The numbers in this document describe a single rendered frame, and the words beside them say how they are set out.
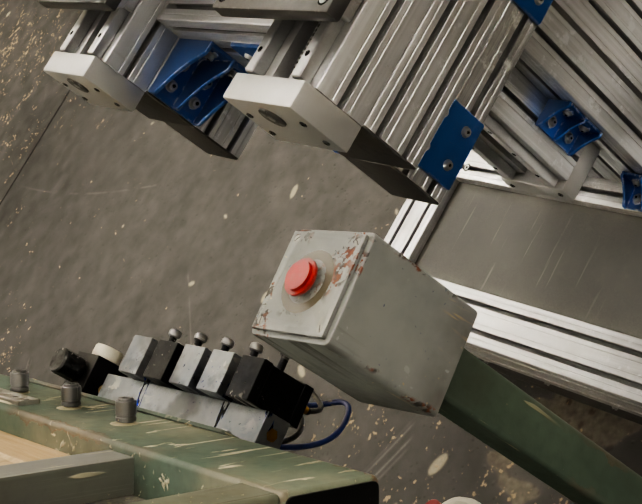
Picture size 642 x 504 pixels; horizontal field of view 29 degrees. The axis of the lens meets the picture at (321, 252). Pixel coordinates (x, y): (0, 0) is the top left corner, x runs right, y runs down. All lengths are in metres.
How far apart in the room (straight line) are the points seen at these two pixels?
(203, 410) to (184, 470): 0.31
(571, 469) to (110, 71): 0.79
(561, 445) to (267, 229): 1.67
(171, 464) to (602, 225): 0.97
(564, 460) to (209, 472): 0.44
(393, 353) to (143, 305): 2.10
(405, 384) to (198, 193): 2.17
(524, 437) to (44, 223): 2.74
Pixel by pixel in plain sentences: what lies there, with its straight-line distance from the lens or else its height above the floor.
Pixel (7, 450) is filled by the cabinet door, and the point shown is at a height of 0.93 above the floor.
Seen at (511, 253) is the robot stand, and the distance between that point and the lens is 2.12.
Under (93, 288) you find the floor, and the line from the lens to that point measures 3.52.
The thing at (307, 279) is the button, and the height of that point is 0.94.
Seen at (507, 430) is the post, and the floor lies 0.62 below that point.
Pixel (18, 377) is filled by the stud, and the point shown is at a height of 0.87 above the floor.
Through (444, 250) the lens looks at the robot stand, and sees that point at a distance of 2.22.
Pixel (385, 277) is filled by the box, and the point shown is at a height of 0.89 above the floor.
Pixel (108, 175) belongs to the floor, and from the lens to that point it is 3.80.
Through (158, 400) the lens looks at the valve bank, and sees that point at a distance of 1.65.
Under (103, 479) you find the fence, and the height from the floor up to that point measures 0.92.
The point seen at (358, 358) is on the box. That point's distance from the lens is 1.18.
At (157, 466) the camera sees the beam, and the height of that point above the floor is 0.90.
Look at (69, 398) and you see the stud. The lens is 1.57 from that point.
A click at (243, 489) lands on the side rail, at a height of 0.92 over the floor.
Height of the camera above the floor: 1.63
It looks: 35 degrees down
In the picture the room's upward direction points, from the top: 54 degrees counter-clockwise
